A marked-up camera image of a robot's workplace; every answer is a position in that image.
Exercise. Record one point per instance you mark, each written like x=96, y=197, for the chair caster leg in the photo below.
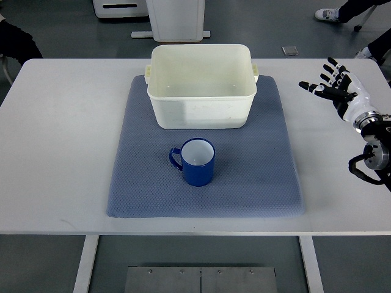
x=359, y=26

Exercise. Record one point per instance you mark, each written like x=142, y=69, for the left white table leg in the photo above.
x=86, y=264

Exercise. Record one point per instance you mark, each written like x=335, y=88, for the metal floor plate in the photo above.
x=201, y=279

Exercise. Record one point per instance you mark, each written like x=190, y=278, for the dark trouser leg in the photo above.
x=354, y=8
x=379, y=47

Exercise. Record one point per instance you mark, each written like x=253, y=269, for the white appliance with slot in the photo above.
x=120, y=9

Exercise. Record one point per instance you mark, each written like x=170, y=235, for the white sneaker right edge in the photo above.
x=363, y=54

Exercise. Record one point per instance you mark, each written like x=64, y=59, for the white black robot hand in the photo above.
x=344, y=89

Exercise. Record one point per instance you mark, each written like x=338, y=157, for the small grey floor plate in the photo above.
x=290, y=50

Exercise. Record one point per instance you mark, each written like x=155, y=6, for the white sneaker upper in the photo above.
x=328, y=15

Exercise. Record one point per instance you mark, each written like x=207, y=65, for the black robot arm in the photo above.
x=375, y=130

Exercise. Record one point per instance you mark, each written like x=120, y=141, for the dark trouser leg right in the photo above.
x=379, y=47

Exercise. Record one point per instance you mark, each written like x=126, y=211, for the dark trouser leg upper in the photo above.
x=354, y=8

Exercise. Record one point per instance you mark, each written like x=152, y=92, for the cream plastic box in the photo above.
x=201, y=86

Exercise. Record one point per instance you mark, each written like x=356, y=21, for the white table leg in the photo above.
x=86, y=264
x=310, y=262

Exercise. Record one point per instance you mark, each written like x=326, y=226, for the white pedestal stand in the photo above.
x=175, y=22

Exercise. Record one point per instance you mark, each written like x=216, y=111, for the person in black left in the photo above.
x=18, y=44

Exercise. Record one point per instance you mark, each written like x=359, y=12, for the blue mug white inside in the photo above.
x=195, y=159

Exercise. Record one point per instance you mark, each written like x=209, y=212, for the blue textured mat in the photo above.
x=254, y=170

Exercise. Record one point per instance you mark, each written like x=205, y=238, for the right white table leg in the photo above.
x=310, y=262

